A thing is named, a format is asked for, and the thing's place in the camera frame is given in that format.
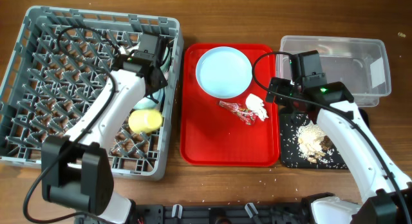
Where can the clear plastic bin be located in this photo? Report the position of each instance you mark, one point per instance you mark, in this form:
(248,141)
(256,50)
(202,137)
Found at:
(361,64)

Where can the rice and food scraps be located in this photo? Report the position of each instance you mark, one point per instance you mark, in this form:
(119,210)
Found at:
(313,144)

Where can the grey dishwasher rack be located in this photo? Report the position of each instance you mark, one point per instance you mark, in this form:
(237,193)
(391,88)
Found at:
(51,80)

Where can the light blue plate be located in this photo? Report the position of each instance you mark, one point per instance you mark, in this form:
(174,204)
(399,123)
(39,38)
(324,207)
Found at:
(223,72)

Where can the yellow plastic cup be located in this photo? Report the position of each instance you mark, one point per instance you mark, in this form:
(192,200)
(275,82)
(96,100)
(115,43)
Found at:
(145,120)

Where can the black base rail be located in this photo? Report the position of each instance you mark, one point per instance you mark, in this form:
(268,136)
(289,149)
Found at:
(275,213)

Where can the black waste tray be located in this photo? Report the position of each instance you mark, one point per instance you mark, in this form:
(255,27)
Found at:
(289,123)

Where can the crumpled white tissue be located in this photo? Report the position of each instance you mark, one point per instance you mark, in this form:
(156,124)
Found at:
(256,105)

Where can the green bowl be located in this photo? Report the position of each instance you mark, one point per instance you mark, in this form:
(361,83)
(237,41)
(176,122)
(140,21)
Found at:
(166,59)

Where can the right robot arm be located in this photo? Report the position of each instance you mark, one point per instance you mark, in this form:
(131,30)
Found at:
(384,188)

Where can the red plastic tray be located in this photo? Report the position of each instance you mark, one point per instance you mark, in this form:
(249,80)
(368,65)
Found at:
(213,136)

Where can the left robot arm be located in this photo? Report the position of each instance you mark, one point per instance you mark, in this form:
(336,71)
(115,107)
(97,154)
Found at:
(75,170)

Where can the red candy wrapper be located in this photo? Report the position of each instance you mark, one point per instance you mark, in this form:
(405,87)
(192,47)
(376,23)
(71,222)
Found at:
(245,115)

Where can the light blue bowl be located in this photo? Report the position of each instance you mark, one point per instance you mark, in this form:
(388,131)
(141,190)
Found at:
(153,101)

